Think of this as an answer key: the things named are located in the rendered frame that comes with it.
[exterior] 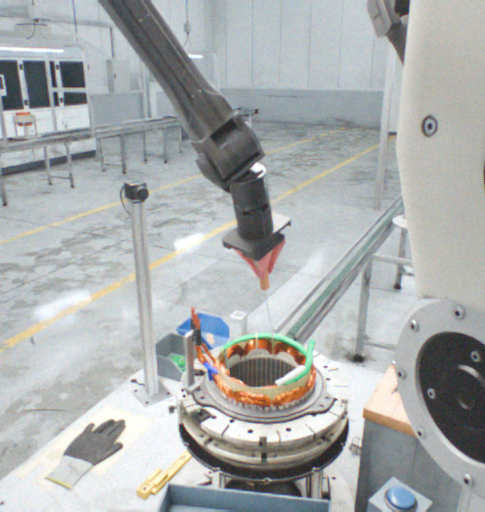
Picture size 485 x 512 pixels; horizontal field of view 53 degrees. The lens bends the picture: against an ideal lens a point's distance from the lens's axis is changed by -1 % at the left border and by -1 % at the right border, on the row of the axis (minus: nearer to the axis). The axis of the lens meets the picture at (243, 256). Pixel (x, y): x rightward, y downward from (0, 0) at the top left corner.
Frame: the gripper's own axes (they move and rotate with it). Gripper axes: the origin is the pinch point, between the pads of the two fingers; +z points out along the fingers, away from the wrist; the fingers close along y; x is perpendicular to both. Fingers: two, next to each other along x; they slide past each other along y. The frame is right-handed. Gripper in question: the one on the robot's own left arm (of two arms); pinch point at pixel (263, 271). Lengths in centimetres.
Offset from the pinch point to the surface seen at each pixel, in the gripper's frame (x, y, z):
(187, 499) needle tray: 8.1, 31.7, 18.9
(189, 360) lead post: -7.1, 15.3, 13.1
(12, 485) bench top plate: -40, 50, 45
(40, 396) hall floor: -167, 22, 151
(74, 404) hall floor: -148, 13, 152
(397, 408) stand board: 22.8, -6.1, 27.9
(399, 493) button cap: 31.6, 9.7, 23.5
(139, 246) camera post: -46.9, -3.5, 15.8
